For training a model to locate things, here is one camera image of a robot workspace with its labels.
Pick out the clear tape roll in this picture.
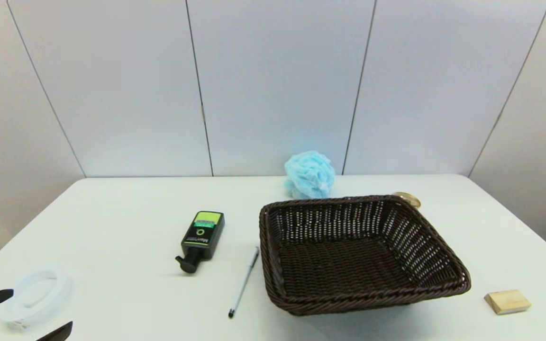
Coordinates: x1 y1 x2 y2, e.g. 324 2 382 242
0 269 74 332

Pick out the small light wooden block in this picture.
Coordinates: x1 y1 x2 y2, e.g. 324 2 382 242
484 289 532 315

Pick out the blue mesh bath pouf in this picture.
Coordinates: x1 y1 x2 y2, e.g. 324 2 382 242
283 151 336 200

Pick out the dark brown wicker basket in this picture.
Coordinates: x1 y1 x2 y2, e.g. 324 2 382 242
258 195 472 316

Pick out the black pump bottle green label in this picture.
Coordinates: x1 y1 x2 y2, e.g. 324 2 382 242
175 211 226 275

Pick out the white stylus pen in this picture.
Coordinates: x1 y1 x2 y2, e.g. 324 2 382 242
227 246 261 319

